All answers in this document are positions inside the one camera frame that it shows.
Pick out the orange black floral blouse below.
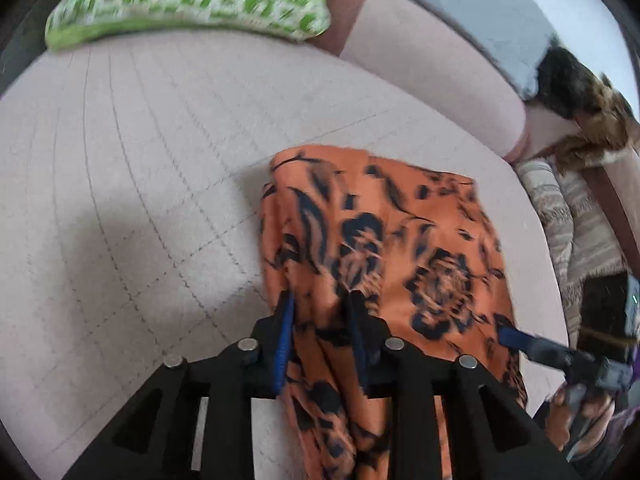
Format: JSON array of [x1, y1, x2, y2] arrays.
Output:
[[260, 145, 527, 479]]

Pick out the person right hand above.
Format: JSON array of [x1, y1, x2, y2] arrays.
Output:
[[543, 381, 618, 463]]

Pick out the striped beige floral blanket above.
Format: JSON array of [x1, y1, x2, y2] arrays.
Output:
[[515, 158, 628, 347]]

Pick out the brown crumpled cloth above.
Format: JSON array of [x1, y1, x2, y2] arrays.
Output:
[[553, 74, 639, 174]]

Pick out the black furry garment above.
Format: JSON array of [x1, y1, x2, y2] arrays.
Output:
[[536, 46, 603, 120]]

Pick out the pink bolster cushion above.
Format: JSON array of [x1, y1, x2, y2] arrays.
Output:
[[309, 0, 528, 162]]

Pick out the grey pillow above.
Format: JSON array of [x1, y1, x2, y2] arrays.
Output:
[[412, 0, 555, 101]]

